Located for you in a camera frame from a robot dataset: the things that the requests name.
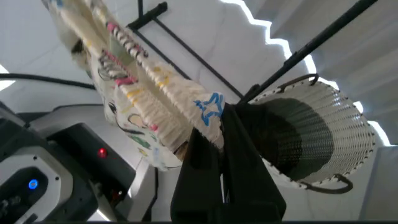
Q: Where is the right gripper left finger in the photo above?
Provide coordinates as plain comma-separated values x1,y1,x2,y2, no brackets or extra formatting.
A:
170,127,225,222

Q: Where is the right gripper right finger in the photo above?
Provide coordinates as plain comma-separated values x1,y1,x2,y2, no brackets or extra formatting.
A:
221,103,287,222

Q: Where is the cream printed garment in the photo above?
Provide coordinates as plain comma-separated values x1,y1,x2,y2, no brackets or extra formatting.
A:
42,0,225,172

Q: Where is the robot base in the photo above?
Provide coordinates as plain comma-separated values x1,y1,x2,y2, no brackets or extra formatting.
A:
0,101,159,222

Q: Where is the white laundry basket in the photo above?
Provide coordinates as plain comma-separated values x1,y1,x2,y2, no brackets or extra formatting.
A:
239,73,377,195

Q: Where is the black clothes rack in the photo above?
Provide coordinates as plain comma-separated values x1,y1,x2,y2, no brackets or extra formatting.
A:
127,0,379,105

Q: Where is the white curtain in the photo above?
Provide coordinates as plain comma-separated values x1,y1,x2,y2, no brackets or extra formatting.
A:
245,0,398,146

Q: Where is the black cable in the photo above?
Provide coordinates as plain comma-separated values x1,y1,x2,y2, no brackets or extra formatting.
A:
0,73,96,91

